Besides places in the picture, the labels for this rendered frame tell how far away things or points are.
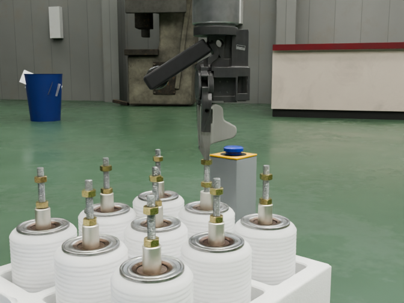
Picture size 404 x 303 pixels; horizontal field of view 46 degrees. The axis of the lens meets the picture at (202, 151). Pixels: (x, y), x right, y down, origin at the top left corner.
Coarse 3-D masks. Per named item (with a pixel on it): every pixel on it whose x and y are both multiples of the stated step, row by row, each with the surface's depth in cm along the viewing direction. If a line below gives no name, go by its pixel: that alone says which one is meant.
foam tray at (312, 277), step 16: (0, 272) 71; (304, 272) 71; (320, 272) 72; (0, 288) 66; (16, 288) 66; (256, 288) 67; (272, 288) 66; (288, 288) 66; (304, 288) 68; (320, 288) 72
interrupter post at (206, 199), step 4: (200, 192) 79; (204, 192) 79; (208, 192) 79; (200, 196) 80; (204, 196) 79; (208, 196) 79; (212, 196) 79; (200, 200) 80; (204, 200) 79; (208, 200) 79; (212, 200) 79; (200, 204) 80; (204, 204) 79; (208, 204) 79; (212, 204) 80; (200, 208) 80; (204, 208) 79; (208, 208) 79; (212, 208) 80
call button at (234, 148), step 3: (225, 147) 96; (228, 147) 96; (231, 147) 95; (234, 147) 95; (237, 147) 95; (240, 147) 96; (225, 150) 96; (228, 150) 95; (231, 150) 95; (234, 150) 95; (237, 150) 95; (240, 150) 95; (225, 153) 97; (228, 153) 96; (231, 153) 95; (234, 153) 95; (237, 153) 95; (240, 153) 96
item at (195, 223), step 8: (184, 208) 80; (184, 216) 78; (192, 216) 77; (200, 216) 76; (208, 216) 76; (224, 216) 77; (232, 216) 78; (192, 224) 76; (200, 224) 76; (232, 224) 78; (192, 232) 77; (200, 232) 76; (232, 232) 79
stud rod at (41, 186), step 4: (40, 168) 68; (40, 172) 69; (40, 176) 69; (40, 184) 69; (40, 188) 69; (40, 192) 69; (44, 192) 70; (40, 196) 69; (44, 196) 69; (40, 200) 69; (44, 200) 69; (44, 208) 70
